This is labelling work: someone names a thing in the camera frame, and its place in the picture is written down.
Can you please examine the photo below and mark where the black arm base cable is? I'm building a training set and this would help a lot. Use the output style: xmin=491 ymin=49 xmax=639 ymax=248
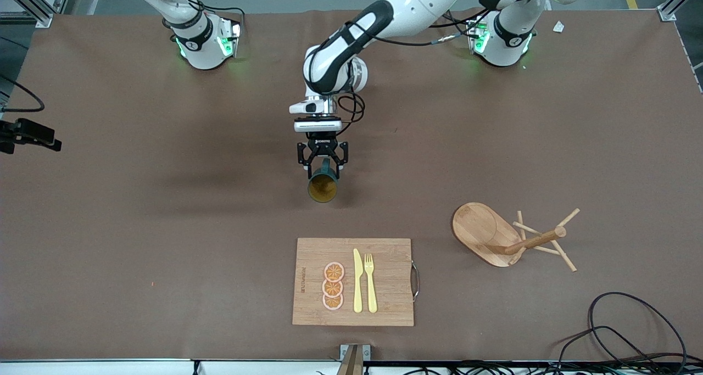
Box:
xmin=195 ymin=1 xmax=246 ymax=21

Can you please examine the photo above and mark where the aluminium frame profile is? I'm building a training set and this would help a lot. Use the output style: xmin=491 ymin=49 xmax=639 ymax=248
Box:
xmin=0 ymin=0 xmax=75 ymax=29
xmin=656 ymin=0 xmax=703 ymax=22

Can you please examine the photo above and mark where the aluminium camera post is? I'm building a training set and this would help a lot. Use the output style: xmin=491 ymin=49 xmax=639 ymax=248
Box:
xmin=339 ymin=344 xmax=372 ymax=375

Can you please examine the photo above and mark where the wooden mug tree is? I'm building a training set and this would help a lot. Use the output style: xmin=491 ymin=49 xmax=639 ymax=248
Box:
xmin=451 ymin=202 xmax=581 ymax=273

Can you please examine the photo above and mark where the yellow plastic fork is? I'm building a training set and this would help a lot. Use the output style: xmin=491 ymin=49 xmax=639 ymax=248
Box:
xmin=364 ymin=253 xmax=378 ymax=314

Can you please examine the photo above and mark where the long black looped cable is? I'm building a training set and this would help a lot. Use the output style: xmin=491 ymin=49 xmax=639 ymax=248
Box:
xmin=549 ymin=292 xmax=690 ymax=375

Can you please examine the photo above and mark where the yellow plastic knife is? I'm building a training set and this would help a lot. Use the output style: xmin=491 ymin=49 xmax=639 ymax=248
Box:
xmin=353 ymin=248 xmax=364 ymax=314

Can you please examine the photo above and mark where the wooden cutting board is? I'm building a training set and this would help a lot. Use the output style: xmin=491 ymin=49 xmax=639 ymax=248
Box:
xmin=292 ymin=238 xmax=415 ymax=327

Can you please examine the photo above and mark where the dark teal cup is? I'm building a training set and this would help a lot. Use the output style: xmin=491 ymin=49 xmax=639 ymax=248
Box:
xmin=306 ymin=158 xmax=340 ymax=204

